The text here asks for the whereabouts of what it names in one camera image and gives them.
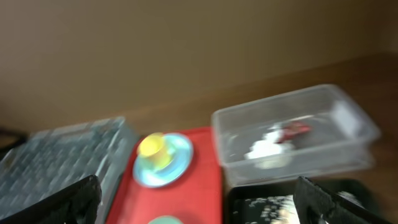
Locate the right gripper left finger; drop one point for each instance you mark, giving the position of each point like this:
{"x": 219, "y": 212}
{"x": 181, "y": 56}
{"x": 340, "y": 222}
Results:
{"x": 77, "y": 203}

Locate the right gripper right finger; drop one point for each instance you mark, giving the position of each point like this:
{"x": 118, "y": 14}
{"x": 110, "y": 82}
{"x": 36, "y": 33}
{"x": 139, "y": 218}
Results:
{"x": 314, "y": 203}

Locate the rice and food scraps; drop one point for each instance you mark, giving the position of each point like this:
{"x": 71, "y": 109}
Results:
{"x": 270, "y": 210}

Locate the white napkin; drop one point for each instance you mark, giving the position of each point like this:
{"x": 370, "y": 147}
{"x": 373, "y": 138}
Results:
{"x": 275, "y": 141}

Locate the red snack wrapper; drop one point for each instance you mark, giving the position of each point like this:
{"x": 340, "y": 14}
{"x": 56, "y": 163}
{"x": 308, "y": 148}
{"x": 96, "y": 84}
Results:
{"x": 292, "y": 130}

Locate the green bowl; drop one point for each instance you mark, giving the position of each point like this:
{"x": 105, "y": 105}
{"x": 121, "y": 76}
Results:
{"x": 166, "y": 219}

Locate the black waste tray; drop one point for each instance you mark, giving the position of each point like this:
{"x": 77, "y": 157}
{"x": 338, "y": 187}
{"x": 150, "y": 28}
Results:
{"x": 234, "y": 206}

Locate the grey dishwasher rack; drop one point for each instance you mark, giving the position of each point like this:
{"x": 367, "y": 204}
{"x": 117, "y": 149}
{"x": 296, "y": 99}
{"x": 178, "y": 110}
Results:
{"x": 54, "y": 159}

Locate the clear plastic bin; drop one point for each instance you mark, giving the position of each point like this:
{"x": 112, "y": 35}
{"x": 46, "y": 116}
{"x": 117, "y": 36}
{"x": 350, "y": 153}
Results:
{"x": 339, "y": 141}

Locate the light blue plate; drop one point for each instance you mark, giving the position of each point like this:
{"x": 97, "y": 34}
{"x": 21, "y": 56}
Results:
{"x": 181, "y": 150}

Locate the yellow plastic cup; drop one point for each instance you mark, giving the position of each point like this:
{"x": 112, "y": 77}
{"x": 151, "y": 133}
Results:
{"x": 153, "y": 152}

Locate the red plastic tray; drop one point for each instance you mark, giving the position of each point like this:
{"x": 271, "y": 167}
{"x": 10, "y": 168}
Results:
{"x": 195, "y": 197}

